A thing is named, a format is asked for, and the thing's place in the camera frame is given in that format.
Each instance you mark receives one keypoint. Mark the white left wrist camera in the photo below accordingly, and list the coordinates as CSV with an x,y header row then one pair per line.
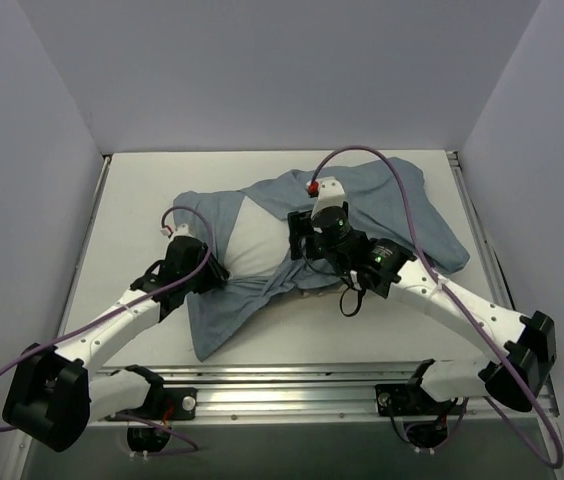
x,y
173,232

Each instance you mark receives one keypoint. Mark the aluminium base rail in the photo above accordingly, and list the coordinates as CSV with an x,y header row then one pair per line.
x,y
301,394

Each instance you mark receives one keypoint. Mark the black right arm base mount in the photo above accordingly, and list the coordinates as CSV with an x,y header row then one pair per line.
x,y
400,399

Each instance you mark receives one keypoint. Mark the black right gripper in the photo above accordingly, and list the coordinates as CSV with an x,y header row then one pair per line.
x,y
300,235

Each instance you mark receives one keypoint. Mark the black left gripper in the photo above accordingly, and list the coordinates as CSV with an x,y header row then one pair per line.
x,y
214,269

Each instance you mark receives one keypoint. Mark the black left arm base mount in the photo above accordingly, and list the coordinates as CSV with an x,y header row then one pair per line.
x,y
168,404

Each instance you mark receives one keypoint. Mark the white pillow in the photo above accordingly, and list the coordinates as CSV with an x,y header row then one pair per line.
x,y
258,243

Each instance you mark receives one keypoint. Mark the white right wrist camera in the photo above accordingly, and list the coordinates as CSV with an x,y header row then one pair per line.
x,y
327,192

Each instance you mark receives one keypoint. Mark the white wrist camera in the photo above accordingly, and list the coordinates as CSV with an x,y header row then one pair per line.
x,y
173,232
327,192

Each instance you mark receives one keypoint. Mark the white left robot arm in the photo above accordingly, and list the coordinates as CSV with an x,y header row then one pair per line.
x,y
56,390

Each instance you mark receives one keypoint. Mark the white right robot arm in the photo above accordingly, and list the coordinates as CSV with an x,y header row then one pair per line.
x,y
517,351

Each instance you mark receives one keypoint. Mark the blue grey pillowcase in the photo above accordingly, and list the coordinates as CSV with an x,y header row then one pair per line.
x,y
380,204

